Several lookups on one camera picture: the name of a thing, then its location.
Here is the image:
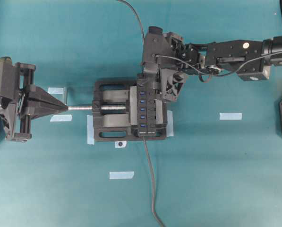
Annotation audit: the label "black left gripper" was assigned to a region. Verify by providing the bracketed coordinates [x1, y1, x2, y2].
[11, 62, 68, 142]

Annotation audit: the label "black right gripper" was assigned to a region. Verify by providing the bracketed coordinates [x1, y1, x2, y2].
[137, 32, 205, 102]

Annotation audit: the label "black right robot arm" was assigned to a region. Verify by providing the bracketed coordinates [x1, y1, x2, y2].
[137, 30, 282, 104]

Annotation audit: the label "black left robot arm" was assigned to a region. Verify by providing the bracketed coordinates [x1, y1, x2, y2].
[0, 57, 68, 142]

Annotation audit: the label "black multi-port USB hub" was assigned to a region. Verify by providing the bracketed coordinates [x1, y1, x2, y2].
[137, 86, 157, 138]

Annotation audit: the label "blue tape strip upper left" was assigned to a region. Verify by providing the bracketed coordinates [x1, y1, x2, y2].
[47, 87, 67, 95]

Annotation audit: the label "blue tape strip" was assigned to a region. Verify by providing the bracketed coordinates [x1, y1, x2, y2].
[109, 171, 135, 180]
[220, 113, 242, 121]
[47, 87, 67, 95]

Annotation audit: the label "blue tape strip mid left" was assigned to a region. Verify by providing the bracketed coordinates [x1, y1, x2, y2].
[50, 114, 72, 122]

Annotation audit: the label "black bench vise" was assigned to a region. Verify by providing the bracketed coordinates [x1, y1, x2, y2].
[68, 80, 167, 141]

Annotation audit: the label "blue tape strip right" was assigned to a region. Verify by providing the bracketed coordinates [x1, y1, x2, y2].
[220, 113, 242, 121]

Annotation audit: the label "taped black screw marker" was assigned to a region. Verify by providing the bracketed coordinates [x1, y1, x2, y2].
[115, 141, 127, 148]

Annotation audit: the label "blue tape strip bottom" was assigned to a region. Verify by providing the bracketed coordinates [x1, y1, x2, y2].
[109, 171, 135, 180]

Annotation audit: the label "black wrist camera on gripper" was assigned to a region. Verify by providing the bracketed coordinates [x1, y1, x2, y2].
[142, 26, 174, 74]

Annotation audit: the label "black hub power cable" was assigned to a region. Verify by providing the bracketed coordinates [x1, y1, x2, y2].
[142, 136, 165, 227]

